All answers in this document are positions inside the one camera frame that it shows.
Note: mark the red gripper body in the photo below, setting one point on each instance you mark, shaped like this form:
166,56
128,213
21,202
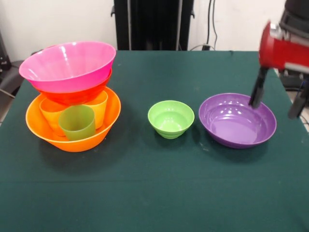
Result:
275,52

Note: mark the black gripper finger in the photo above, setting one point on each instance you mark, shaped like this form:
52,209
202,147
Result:
298,106
258,87

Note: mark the yellow cup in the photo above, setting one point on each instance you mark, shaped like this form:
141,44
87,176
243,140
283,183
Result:
100,111

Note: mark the green cup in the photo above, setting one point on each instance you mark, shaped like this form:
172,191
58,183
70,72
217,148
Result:
77,128

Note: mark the wide red bowl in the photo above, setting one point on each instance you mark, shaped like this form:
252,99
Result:
72,96

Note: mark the large pink bowl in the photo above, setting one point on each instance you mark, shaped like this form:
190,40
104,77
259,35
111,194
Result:
65,65

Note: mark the large orange bowl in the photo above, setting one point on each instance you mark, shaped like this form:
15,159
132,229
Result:
72,145

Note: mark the orange cup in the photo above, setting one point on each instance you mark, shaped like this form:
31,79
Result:
50,118

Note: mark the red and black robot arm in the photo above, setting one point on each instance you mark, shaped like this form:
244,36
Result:
297,21

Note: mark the black floor device with knob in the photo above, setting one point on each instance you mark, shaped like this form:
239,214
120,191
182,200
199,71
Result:
289,82

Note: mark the wide purple bowl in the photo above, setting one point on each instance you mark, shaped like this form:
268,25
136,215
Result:
236,120

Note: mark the small green bowl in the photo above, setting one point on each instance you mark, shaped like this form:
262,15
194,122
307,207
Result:
170,120

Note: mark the dark green table cloth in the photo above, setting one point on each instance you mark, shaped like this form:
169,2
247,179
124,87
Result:
169,181

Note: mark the black chair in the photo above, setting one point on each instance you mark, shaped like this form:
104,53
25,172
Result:
12,77

